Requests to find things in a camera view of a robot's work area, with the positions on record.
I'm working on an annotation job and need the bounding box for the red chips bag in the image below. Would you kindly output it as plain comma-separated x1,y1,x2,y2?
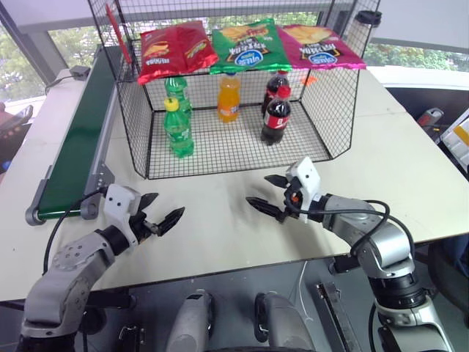
137,20,220,86

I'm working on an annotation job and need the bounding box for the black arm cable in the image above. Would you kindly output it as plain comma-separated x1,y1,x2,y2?
307,199,417,352
42,185,111,276

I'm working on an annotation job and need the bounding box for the black wire mesh shelf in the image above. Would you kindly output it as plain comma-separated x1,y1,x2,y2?
86,0,382,180

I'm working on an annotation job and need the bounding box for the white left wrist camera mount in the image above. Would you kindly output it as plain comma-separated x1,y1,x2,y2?
103,185,142,245

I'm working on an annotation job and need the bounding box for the green chips bag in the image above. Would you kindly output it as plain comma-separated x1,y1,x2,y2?
209,17,293,76

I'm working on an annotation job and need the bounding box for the grey robot leg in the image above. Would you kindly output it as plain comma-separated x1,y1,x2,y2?
165,289,215,352
254,291,312,352

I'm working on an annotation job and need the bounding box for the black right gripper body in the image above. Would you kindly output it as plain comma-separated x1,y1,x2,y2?
281,180,303,220

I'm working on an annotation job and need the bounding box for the grey robot left leg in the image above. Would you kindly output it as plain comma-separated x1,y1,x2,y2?
165,289,215,352

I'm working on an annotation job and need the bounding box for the red sign card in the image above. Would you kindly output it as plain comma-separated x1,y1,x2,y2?
104,3,133,65

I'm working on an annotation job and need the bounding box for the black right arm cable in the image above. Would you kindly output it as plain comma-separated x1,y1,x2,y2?
307,199,417,352

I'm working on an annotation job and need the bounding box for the green conveyor belt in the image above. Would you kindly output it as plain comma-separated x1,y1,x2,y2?
24,45,124,225

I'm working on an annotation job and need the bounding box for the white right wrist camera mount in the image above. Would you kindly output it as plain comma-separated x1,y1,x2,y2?
285,156,322,224

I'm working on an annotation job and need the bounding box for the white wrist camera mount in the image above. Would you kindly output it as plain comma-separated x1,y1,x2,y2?
103,185,142,245
285,156,322,224

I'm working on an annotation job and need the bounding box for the green soda bottle yellow cap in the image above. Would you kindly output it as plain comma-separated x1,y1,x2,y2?
162,97,195,159
163,75,193,119

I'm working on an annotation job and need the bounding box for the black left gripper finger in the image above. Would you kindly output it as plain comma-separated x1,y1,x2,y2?
140,192,160,209
156,206,186,236

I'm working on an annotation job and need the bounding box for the cola bottle red cap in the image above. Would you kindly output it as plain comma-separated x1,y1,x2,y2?
259,86,293,146
260,70,291,115

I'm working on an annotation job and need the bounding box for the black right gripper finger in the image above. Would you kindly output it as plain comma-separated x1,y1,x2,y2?
264,174,292,189
245,197,287,224

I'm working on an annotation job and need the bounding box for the pink chips bag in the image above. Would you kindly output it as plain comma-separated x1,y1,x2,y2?
275,23,367,71

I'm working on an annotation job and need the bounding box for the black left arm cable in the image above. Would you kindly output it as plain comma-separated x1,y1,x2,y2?
42,185,111,276

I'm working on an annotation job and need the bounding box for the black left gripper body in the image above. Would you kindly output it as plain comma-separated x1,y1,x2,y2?
128,209,160,243

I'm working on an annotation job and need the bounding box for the orange soda bottle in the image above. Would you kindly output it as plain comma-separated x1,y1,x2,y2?
216,71,242,125

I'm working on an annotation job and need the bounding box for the grey robot right leg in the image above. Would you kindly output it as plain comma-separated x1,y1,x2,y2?
254,291,312,352

